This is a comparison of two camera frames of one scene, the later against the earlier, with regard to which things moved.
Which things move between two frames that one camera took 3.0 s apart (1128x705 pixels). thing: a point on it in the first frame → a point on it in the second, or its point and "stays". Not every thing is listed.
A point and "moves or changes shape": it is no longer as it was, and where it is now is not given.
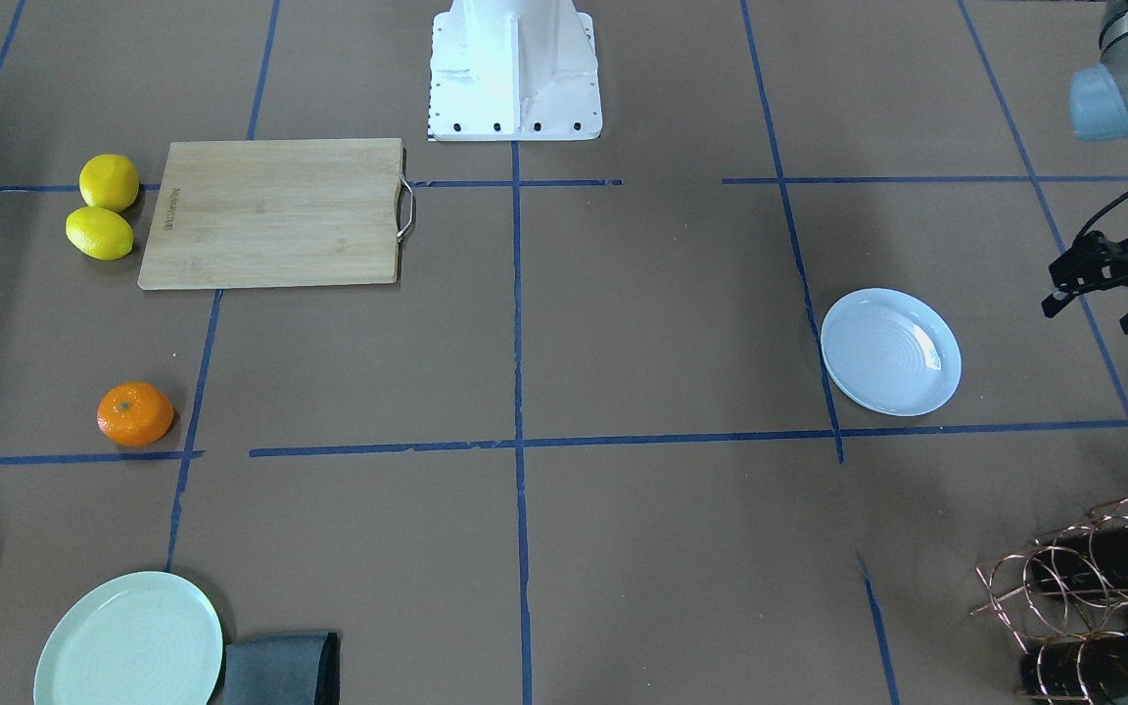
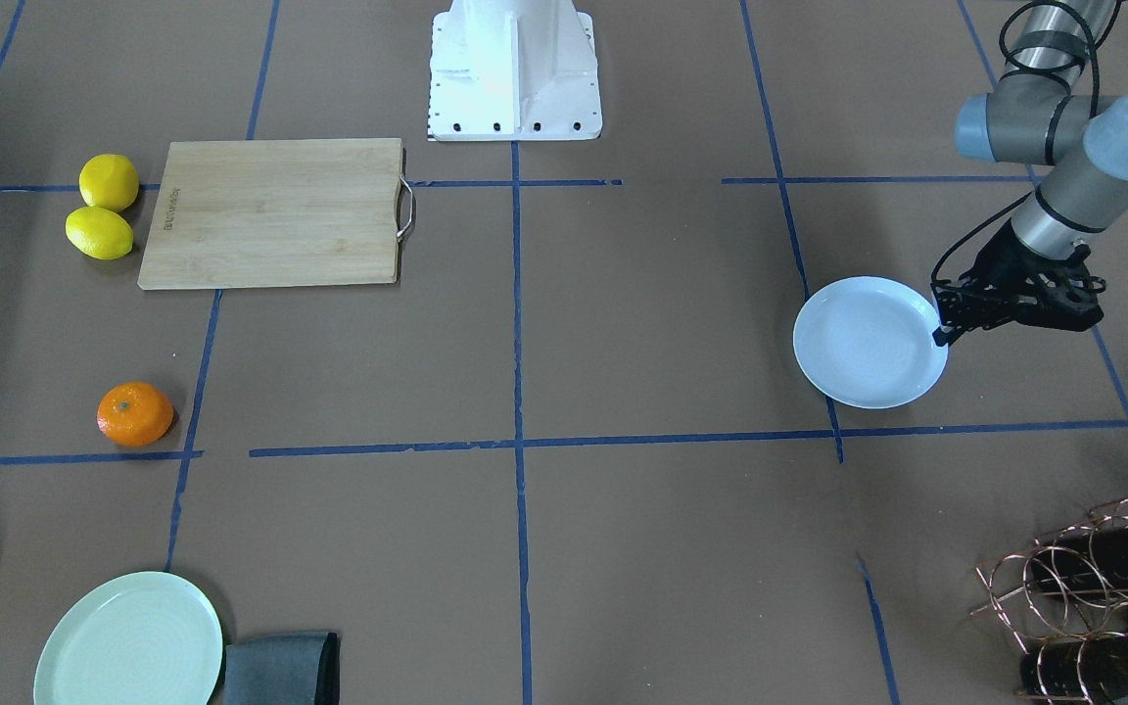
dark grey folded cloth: (299, 669) stays
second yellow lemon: (109, 181) stays
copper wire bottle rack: (1102, 608) stays
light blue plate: (891, 352) moves or changes shape
